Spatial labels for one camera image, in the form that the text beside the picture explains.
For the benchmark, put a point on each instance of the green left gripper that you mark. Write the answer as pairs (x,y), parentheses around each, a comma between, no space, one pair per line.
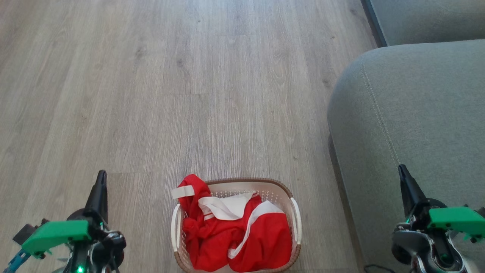
(57,235)

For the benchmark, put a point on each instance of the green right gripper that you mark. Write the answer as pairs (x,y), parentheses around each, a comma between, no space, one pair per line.
(454,222)

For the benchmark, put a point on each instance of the red garment with striped cuff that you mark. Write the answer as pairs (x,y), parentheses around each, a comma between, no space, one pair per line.
(208,242)

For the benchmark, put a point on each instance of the red garment with white band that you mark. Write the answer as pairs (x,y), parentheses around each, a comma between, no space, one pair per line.
(269,242)

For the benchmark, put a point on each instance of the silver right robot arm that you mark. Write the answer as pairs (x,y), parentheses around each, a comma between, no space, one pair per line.
(407,244)

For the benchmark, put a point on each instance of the grey fabric sofa seat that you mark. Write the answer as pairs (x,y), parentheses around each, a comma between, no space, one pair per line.
(432,19)

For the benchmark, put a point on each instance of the white laundry basket brown rim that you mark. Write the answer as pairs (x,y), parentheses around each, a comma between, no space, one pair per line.
(273,193)

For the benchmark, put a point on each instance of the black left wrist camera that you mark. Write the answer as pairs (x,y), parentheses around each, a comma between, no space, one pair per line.
(24,234)

